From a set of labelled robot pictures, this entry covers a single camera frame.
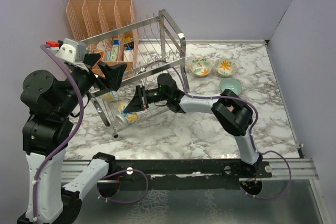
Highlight yellow sun pattern bowl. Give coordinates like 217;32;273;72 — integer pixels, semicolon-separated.
101;91;119;102

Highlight blue yellow floral bowl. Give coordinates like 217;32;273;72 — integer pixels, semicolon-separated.
115;101;139;125

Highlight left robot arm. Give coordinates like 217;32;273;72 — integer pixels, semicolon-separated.
17;54;127;223

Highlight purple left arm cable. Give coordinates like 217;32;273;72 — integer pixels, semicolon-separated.
33;44;85;222

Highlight black aluminium mounting rail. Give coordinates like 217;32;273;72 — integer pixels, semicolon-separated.
60;157;320;192

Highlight peach plastic file organizer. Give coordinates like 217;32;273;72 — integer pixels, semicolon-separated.
66;0;139;79

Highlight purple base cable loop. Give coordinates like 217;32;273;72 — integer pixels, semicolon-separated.
96;168;149;205

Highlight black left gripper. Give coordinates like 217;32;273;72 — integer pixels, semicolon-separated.
57;52;127;116

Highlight white bowl orange flower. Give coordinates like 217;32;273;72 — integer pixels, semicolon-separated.
214;58;238;77

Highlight white bowl green leaves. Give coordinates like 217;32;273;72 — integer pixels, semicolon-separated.
189;57;212;77

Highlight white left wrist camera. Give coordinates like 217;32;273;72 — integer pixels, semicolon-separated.
56;38;89;72

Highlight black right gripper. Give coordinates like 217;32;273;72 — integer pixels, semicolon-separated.
124;86;169;114

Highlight stainless steel dish rack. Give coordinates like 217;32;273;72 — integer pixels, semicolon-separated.
83;9;189;138

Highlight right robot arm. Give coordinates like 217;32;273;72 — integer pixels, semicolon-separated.
124;73;263;177

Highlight teal spiral bowl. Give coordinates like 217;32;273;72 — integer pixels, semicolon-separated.
219;78;243;95

